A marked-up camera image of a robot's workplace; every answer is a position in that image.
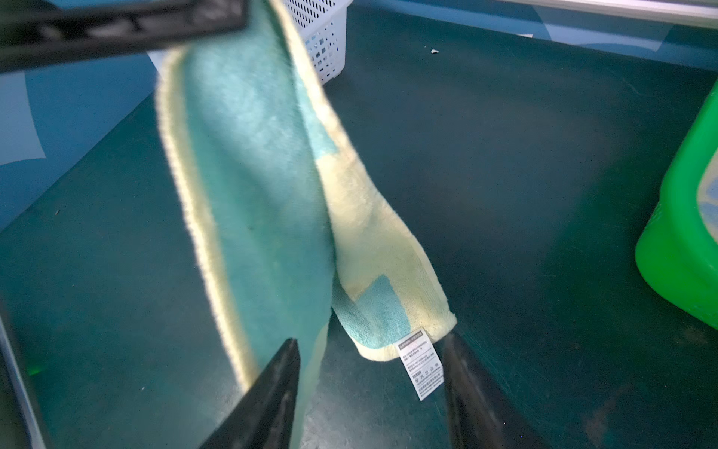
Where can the colourful printed rabbit towel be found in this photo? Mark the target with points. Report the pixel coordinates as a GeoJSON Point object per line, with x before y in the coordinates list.
{"type": "Point", "coordinates": [707, 197]}

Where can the pale yellow towel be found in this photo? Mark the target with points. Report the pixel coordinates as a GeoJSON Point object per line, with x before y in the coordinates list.
{"type": "Point", "coordinates": [287, 226]}

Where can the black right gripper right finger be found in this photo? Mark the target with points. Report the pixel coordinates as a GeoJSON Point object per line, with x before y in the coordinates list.
{"type": "Point", "coordinates": [479, 414]}

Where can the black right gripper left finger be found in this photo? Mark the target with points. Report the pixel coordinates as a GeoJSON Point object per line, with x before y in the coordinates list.
{"type": "Point", "coordinates": [264, 417]}

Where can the aluminium back frame rail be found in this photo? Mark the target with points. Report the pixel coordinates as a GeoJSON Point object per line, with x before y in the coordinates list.
{"type": "Point", "coordinates": [701, 14]}

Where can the green perforated plastic basket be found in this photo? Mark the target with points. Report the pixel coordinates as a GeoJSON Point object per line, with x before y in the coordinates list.
{"type": "Point", "coordinates": [675, 254]}

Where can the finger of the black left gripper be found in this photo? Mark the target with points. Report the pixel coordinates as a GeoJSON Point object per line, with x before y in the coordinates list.
{"type": "Point", "coordinates": [47, 35]}

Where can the white perforated plastic basket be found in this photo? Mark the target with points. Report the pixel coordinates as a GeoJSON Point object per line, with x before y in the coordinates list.
{"type": "Point", "coordinates": [320, 33]}

